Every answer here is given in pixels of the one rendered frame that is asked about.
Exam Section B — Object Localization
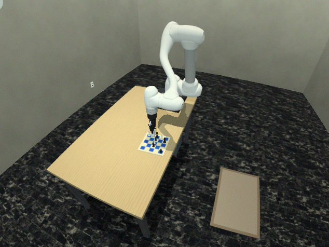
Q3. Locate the blue and white checkered chessboard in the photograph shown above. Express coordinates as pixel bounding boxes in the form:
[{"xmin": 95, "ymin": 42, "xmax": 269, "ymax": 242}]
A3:
[{"xmin": 138, "ymin": 132, "xmax": 171, "ymax": 156}]

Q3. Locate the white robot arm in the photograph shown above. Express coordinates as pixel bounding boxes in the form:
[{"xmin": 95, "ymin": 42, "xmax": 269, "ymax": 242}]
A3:
[{"xmin": 144, "ymin": 21, "xmax": 204, "ymax": 115}]

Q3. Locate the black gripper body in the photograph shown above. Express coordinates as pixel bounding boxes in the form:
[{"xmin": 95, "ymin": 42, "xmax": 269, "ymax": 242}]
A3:
[{"xmin": 147, "ymin": 113, "xmax": 157, "ymax": 124}]

